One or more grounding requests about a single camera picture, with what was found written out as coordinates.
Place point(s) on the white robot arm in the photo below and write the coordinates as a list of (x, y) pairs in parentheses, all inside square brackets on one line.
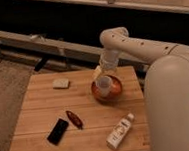
[(166, 87)]

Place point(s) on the wooden table board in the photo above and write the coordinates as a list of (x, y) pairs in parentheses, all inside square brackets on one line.
[(43, 106)]

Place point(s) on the black rectangular phone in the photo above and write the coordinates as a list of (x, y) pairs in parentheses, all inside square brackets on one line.
[(58, 131)]

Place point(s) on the dark red oblong object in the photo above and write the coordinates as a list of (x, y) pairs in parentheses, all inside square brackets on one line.
[(75, 119)]

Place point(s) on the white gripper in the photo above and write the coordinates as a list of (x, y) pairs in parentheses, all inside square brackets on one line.
[(108, 61)]

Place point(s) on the white plastic bottle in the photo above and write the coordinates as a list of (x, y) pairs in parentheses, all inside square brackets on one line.
[(119, 132)]

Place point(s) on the white plastic cup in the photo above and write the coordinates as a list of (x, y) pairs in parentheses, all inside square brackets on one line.
[(103, 85)]

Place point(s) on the orange bowl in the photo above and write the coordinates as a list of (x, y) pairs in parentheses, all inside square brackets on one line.
[(115, 93)]

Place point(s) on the long grey rail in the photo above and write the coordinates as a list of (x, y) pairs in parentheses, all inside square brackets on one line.
[(49, 46)]

